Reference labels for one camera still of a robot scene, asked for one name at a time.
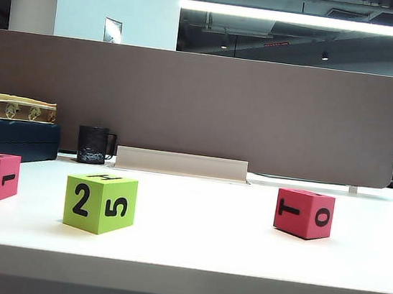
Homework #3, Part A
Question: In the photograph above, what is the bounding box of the white ceiling light strip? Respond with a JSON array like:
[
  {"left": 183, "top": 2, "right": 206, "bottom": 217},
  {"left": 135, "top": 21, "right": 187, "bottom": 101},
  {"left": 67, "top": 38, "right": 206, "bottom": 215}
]
[{"left": 179, "top": 0, "right": 393, "bottom": 37}]

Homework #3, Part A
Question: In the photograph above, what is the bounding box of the pink foam block with 0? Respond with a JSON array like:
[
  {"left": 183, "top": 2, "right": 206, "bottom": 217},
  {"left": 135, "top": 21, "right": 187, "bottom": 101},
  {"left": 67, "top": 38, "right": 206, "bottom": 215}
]
[{"left": 271, "top": 186, "right": 337, "bottom": 244}]

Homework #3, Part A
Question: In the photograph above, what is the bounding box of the black mug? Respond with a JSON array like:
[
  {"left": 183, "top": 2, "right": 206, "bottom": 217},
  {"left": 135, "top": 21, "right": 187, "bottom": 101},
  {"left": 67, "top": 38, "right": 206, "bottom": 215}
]
[{"left": 74, "top": 124, "right": 119, "bottom": 167}]

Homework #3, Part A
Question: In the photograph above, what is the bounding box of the dark blue case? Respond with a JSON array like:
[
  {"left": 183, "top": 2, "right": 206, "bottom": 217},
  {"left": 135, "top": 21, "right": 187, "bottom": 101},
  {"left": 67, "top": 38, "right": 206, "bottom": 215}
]
[{"left": 0, "top": 116, "right": 63, "bottom": 167}]

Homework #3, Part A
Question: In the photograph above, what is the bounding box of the brown desk divider panel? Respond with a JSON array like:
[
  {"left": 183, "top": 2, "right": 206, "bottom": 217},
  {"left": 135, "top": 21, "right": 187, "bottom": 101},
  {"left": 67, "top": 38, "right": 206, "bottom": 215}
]
[{"left": 0, "top": 25, "right": 393, "bottom": 193}]

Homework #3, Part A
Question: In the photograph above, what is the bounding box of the grey wall plate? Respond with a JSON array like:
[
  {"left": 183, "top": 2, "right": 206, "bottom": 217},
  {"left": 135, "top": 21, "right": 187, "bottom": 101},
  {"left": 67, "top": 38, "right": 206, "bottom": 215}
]
[{"left": 102, "top": 16, "right": 124, "bottom": 44}]

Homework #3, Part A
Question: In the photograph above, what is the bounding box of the yellow patterned box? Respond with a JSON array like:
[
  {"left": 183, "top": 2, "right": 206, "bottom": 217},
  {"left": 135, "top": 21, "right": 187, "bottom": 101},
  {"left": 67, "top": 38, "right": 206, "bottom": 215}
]
[{"left": 0, "top": 91, "right": 59, "bottom": 127}]

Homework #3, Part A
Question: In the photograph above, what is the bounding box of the green foam block with 2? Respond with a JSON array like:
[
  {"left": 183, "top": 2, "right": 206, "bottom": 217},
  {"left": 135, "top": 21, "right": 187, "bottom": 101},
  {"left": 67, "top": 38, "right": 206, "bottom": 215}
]
[{"left": 60, "top": 169, "right": 140, "bottom": 240}]

